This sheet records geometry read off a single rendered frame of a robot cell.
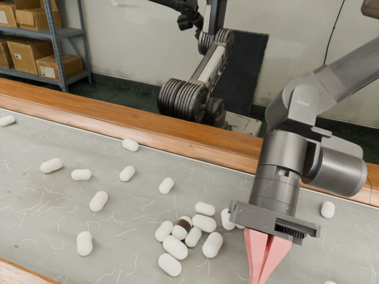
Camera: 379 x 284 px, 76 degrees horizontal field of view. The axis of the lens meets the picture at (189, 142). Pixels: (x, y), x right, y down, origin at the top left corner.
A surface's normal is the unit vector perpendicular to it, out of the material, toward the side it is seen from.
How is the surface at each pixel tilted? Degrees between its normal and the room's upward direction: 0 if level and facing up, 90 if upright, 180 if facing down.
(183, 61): 90
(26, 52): 90
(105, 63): 88
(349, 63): 36
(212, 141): 0
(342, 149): 41
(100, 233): 0
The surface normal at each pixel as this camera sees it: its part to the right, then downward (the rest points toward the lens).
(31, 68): -0.32, 0.50
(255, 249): -0.22, 0.01
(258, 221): -0.11, -0.33
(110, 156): 0.09, -0.83
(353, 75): 0.19, -0.29
